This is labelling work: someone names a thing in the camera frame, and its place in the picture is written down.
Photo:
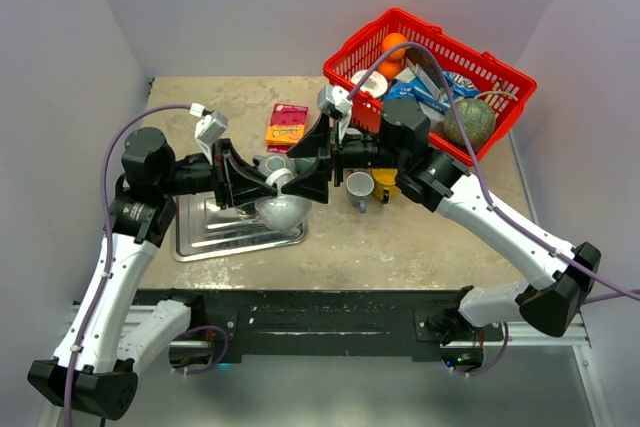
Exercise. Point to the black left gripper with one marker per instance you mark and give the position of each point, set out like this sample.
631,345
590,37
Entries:
234,180

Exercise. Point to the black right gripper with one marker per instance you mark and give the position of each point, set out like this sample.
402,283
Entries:
317,144

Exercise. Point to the light grey-blue upside-down mug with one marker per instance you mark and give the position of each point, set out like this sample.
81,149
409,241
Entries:
268,164

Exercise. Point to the pale grey upside-down mug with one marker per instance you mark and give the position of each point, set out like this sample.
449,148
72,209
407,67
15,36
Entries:
284,211

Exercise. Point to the grey-blue white-lined mug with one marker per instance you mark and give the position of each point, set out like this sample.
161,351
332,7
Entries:
359,186

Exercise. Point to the yellow mug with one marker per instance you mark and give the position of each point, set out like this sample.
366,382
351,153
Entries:
385,188

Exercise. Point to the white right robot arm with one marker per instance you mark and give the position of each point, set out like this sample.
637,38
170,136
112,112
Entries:
556,272

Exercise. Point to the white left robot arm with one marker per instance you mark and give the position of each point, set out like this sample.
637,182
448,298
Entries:
94,370

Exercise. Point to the Scrub Mommy sponge pack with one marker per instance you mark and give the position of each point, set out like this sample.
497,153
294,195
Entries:
286,127

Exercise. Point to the steel drying tray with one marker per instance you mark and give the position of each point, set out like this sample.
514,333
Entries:
202,230

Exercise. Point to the blue plastic snack bag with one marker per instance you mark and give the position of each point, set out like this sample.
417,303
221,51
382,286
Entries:
400,90

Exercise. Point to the lower orange fruit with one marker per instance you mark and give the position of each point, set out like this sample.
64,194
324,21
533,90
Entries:
390,69

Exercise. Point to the orange fruit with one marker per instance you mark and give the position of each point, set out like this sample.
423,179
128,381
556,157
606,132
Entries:
390,69
391,41

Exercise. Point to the blue Harry's box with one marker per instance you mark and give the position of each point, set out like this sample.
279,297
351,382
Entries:
424,97

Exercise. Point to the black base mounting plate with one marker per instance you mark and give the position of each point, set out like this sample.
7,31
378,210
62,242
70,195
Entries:
370,323

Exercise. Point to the upper orange fruit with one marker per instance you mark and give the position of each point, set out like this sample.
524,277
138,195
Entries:
391,41

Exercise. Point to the dark long carton box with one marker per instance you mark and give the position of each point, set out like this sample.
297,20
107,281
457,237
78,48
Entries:
423,68

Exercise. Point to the blue M&M's bag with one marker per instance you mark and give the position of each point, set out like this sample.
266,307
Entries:
461,85

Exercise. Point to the green netted melon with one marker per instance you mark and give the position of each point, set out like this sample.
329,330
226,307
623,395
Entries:
477,117

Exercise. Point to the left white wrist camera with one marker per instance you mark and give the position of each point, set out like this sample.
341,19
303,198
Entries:
210,127

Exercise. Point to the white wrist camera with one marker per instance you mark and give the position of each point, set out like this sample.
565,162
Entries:
333,101
210,127

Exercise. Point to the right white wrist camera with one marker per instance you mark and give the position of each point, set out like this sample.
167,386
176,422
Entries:
333,101

